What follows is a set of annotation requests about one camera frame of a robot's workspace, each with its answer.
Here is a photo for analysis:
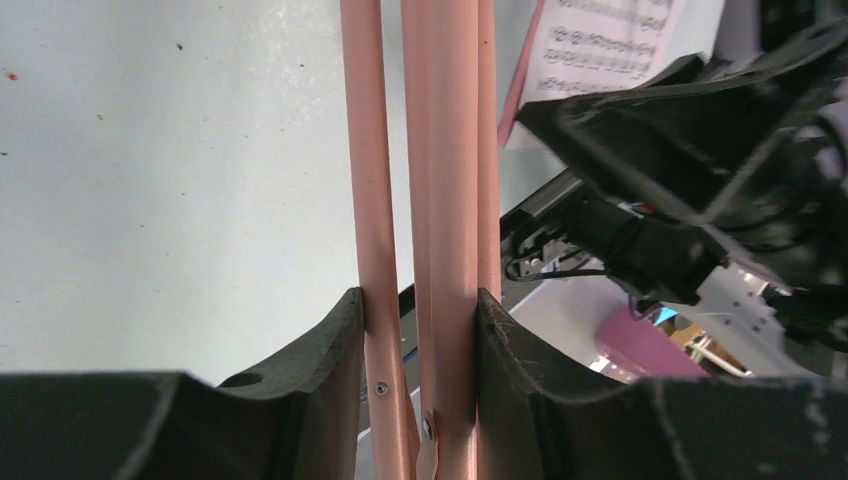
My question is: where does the pink paper sheet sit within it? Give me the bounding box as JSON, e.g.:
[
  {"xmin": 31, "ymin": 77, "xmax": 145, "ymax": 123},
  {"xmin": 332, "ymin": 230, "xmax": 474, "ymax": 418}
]
[{"xmin": 497, "ymin": 0, "xmax": 545, "ymax": 148}]

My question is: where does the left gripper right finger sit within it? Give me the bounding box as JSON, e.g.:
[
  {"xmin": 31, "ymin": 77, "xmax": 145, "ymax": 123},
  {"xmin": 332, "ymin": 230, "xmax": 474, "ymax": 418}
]
[{"xmin": 477, "ymin": 291, "xmax": 847, "ymax": 479}]

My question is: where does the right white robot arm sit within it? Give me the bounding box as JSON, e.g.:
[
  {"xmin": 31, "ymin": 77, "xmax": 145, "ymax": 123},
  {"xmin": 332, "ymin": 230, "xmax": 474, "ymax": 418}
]
[{"xmin": 516, "ymin": 1, "xmax": 847, "ymax": 376}]

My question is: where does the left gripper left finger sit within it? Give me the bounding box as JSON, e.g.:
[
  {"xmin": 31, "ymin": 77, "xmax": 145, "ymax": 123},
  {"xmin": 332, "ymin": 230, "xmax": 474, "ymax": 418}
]
[{"xmin": 1, "ymin": 288, "xmax": 363, "ymax": 479}]

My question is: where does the pink music stand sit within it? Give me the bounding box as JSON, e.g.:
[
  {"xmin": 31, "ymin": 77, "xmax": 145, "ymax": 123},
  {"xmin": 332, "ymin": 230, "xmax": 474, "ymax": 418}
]
[{"xmin": 340, "ymin": 1, "xmax": 502, "ymax": 479}]

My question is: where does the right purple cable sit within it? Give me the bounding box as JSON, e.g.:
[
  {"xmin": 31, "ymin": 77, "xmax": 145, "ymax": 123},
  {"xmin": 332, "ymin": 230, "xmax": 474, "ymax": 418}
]
[{"xmin": 596, "ymin": 304, "xmax": 710, "ymax": 380}]

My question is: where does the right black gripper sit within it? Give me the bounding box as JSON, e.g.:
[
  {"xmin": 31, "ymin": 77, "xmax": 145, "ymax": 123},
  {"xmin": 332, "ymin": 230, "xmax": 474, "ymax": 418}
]
[{"xmin": 517, "ymin": 1, "xmax": 847, "ymax": 345}]

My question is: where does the white sheet music page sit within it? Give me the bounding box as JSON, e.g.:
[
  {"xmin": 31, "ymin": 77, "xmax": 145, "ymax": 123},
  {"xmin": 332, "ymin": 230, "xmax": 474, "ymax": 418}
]
[{"xmin": 521, "ymin": 0, "xmax": 685, "ymax": 103}]

